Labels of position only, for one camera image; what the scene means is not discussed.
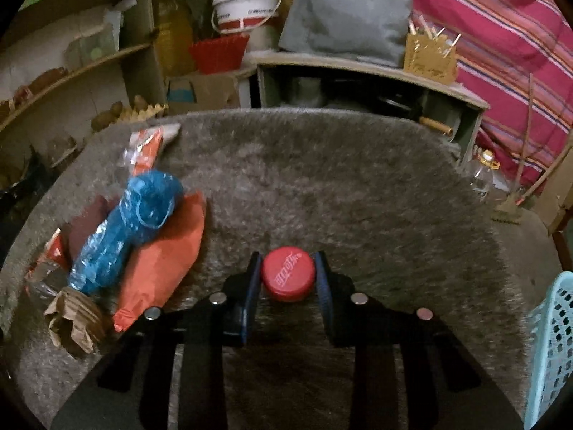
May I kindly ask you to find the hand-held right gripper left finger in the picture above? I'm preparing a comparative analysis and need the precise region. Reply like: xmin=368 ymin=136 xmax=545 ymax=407
xmin=51 ymin=251 xmax=263 ymax=430

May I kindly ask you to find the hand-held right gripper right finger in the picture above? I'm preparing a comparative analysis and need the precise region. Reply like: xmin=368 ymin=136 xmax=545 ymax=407
xmin=313 ymin=250 xmax=524 ymax=430

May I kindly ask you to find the red bottle cap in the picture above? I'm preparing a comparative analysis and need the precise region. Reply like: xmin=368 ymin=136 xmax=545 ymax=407
xmin=262 ymin=247 xmax=317 ymax=302

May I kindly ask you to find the orange snack packet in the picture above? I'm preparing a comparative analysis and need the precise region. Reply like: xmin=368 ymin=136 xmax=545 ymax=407
xmin=112 ymin=190 xmax=207 ymax=333

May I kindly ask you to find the blue plastic wrapper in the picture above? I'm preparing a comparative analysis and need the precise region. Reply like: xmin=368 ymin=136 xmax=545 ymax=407
xmin=67 ymin=169 xmax=185 ymax=296

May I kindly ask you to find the maroon wrapper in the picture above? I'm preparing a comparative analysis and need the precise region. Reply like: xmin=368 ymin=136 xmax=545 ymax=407
xmin=63 ymin=199 xmax=119 ymax=261

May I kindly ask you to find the brown paper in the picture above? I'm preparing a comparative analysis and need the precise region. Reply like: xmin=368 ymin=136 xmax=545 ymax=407
xmin=43 ymin=287 xmax=112 ymax=354

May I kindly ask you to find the orange and silver wrapper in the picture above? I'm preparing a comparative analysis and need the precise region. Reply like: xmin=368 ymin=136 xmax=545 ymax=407
xmin=24 ymin=228 xmax=72 ymax=298

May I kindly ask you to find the light blue plastic basket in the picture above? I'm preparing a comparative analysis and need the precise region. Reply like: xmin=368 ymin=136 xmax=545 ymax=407
xmin=524 ymin=271 xmax=573 ymax=430

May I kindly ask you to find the grey fuzzy mat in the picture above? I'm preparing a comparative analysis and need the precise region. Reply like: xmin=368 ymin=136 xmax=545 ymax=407
xmin=0 ymin=107 xmax=544 ymax=430

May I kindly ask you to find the clear wrapper with orange stripe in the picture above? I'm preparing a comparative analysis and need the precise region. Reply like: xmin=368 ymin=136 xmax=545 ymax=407
xmin=122 ymin=123 xmax=182 ymax=177

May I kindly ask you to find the clear bottle with yellow cap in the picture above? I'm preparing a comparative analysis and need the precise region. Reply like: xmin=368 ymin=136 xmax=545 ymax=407
xmin=463 ymin=149 xmax=511 ymax=202

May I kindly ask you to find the cardboard box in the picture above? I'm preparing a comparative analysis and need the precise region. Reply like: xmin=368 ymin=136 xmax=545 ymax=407
xmin=165 ymin=72 xmax=240 ymax=115

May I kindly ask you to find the egg carton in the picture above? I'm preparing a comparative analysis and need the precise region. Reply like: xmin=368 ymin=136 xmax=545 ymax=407
xmin=119 ymin=103 xmax=168 ymax=123

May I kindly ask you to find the wooden cabinet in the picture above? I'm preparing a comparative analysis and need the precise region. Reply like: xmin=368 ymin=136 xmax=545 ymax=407
xmin=248 ymin=51 xmax=491 ymax=166

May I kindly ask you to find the brown potato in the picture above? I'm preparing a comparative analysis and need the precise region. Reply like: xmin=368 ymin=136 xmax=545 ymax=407
xmin=91 ymin=101 xmax=124 ymax=133

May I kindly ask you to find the red plastic basket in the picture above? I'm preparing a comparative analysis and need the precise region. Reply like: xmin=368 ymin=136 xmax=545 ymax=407
xmin=188 ymin=33 xmax=250 ymax=75

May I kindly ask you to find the yellow toothpick holder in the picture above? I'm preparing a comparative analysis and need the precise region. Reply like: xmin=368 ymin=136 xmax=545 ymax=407
xmin=404 ymin=15 xmax=462 ymax=85

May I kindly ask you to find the yellow oil bottle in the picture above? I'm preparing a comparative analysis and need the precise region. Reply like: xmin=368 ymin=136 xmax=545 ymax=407
xmin=151 ymin=0 xmax=195 ymax=77

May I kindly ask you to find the grey cushion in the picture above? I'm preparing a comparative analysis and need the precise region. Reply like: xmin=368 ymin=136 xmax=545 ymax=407
xmin=278 ymin=0 xmax=413 ymax=68

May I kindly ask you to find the wooden shelf unit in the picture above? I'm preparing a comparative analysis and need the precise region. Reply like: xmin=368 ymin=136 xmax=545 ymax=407
xmin=0 ymin=0 xmax=166 ymax=189

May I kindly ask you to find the white plastic bucket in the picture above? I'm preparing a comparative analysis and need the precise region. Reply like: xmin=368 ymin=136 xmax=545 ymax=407
xmin=211 ymin=0 xmax=283 ymax=35

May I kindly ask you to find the clear plastic container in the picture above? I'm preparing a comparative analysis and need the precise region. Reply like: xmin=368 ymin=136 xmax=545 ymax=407
xmin=65 ymin=27 xmax=119 ymax=68

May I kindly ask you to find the brown root vegetable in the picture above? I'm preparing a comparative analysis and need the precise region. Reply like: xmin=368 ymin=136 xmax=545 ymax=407
xmin=29 ymin=67 xmax=68 ymax=92

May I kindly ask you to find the pink striped blanket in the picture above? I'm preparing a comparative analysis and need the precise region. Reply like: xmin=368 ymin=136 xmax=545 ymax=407
xmin=278 ymin=0 xmax=573 ymax=198

